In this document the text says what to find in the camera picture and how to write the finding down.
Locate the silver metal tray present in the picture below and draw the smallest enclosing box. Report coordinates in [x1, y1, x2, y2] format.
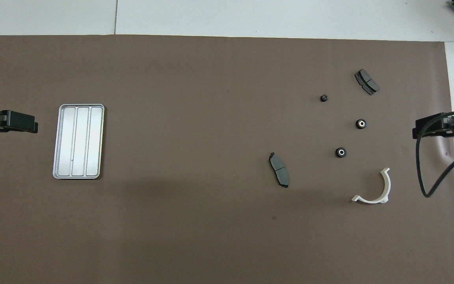
[52, 104, 105, 180]

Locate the dark grey brake pad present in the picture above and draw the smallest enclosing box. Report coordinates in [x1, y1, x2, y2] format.
[268, 152, 290, 189]
[354, 69, 380, 95]

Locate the brown paper table mat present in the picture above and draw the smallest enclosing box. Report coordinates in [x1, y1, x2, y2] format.
[0, 35, 454, 284]

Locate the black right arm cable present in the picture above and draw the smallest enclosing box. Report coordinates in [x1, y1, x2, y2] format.
[416, 112, 454, 198]

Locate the white curved plastic bracket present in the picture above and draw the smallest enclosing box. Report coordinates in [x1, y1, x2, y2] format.
[351, 168, 391, 204]

